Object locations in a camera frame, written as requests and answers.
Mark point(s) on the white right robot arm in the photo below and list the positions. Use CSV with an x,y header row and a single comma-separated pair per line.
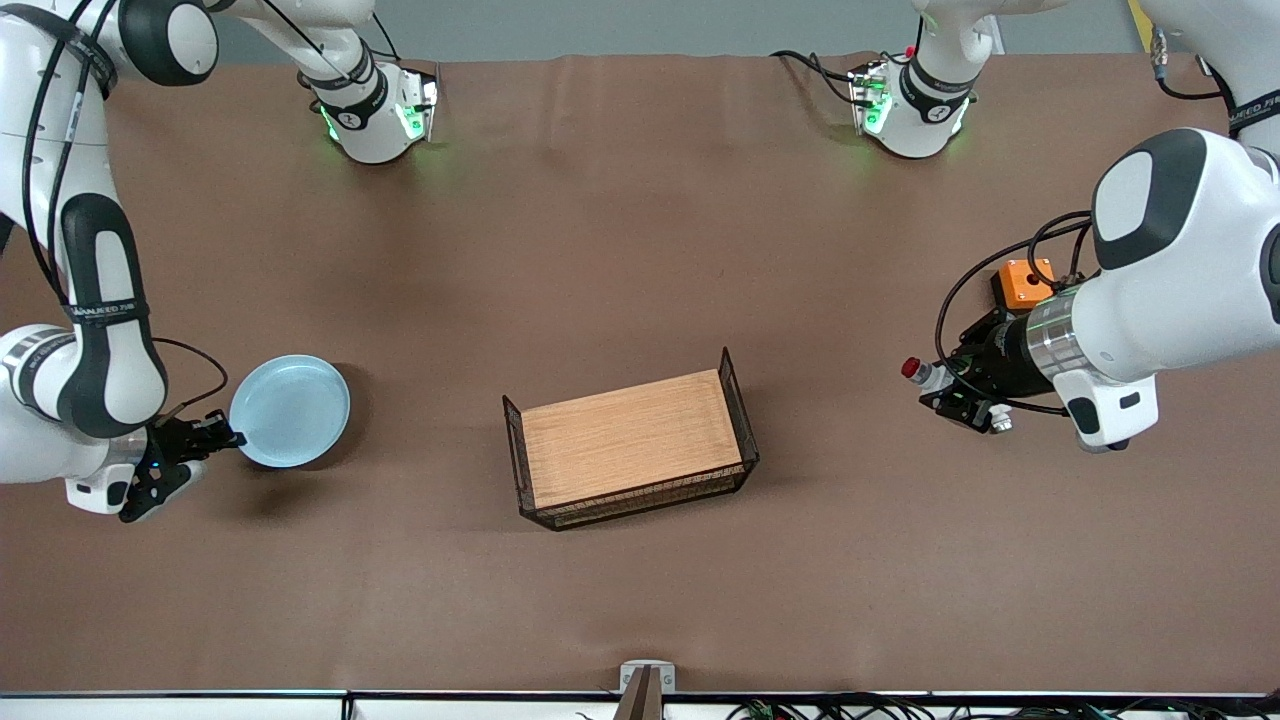
x,y
100,350

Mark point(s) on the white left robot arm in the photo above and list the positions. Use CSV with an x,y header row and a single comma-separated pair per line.
x,y
1180,280

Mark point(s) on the brown table cloth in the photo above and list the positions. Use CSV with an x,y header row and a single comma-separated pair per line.
x,y
640,250

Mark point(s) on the white table edge rail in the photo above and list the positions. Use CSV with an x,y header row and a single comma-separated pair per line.
x,y
200,708

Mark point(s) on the orange button box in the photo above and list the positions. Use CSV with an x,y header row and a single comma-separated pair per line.
x,y
1025,285

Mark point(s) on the red button with green block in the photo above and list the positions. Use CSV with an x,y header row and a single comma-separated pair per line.
x,y
925,373

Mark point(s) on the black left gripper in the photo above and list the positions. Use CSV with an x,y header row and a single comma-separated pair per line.
x,y
1003,360

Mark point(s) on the light blue round plate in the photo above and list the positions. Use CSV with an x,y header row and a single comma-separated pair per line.
x,y
290,410

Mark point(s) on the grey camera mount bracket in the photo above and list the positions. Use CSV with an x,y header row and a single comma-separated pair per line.
x,y
645,690

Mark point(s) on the button module with orange block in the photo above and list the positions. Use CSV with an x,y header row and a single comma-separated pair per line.
x,y
1002,420

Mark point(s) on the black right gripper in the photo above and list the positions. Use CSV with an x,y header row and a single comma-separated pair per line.
x,y
180,438

